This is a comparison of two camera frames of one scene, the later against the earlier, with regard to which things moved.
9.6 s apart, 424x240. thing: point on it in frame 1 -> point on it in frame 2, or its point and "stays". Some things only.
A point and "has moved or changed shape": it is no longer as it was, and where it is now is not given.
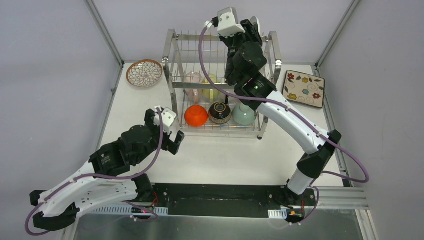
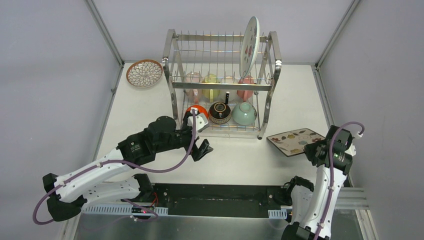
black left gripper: [166, 138] -> [192, 144]
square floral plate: [304, 89] -> [293, 142]
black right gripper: [250, 34] -> [309, 149]
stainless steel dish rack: [203, 98] stays
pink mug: [237, 103] has moved or changed shape
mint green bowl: [243, 114] stays
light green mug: [210, 95] stays
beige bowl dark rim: [219, 113] stays
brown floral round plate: [143, 73] stays
